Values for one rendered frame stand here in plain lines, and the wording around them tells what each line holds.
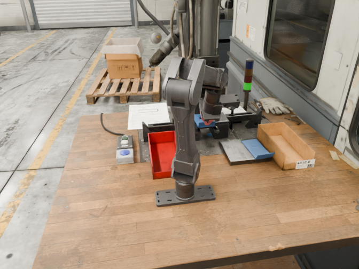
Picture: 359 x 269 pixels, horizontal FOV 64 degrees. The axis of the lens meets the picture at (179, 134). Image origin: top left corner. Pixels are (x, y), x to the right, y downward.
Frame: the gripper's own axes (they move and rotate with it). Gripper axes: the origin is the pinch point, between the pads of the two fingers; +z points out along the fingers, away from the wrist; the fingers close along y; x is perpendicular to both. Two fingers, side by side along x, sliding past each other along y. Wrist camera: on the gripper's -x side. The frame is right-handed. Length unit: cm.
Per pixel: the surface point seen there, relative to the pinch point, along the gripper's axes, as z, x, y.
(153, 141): 11.5, 22.3, 1.3
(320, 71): 2, -64, 28
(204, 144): 11.2, 0.5, -3.2
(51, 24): 468, 292, 819
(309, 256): 76, -60, -42
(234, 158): 2.9, -8.1, -16.4
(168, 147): 11.0, 16.2, -2.7
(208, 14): -34.6, -0.7, 23.1
